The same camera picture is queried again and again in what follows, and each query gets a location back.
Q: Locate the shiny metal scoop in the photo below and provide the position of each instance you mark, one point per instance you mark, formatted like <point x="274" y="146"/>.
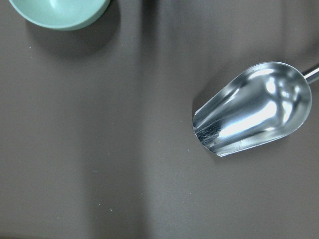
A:
<point x="266" y="102"/>

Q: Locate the mint green bowl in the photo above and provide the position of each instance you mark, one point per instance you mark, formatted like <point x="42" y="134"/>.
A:
<point x="63" y="15"/>

